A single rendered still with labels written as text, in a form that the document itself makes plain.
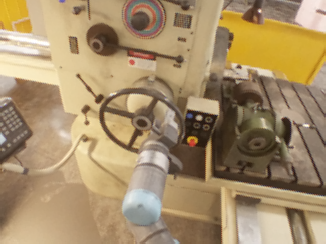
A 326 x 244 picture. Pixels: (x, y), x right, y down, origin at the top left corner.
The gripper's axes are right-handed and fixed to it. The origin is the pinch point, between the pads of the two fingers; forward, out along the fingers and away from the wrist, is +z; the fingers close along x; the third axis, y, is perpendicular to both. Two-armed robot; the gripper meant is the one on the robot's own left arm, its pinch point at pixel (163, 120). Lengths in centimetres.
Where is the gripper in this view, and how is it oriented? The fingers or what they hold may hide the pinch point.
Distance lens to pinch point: 73.0
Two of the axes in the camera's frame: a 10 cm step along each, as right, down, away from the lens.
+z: 1.6, -6.3, 7.6
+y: -7.6, -5.7, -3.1
